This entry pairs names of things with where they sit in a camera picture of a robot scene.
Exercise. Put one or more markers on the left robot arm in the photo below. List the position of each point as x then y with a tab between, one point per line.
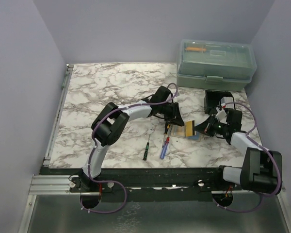
112	120

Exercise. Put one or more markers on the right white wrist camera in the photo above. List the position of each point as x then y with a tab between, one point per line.
221	114

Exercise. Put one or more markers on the black yellow screwdriver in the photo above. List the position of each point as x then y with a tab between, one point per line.
166	128

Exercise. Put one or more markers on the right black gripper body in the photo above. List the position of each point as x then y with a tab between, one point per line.
218	127

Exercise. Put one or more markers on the white cards in stand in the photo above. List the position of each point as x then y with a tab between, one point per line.
226	100

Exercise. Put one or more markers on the blue red screwdriver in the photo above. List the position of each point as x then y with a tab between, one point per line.
165	146

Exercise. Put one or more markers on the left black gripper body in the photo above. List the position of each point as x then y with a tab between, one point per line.
168	110

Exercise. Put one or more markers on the black front mounting bar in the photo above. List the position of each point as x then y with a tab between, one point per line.
144	184

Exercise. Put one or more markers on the orange tool inside toolbox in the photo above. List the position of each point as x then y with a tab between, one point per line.
197	49

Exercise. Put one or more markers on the translucent green toolbox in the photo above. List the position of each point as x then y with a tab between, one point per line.
223	67

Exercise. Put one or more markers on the gold black credit card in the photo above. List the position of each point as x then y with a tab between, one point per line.
190	128

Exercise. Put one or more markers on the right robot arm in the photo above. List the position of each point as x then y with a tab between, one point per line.
261	168

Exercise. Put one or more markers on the aluminium rail frame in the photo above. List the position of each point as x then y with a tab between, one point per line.
86	88

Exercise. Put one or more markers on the small green black screwdriver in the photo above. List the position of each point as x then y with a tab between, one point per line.
146	149

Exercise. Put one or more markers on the black card stand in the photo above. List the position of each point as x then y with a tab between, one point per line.
213	98

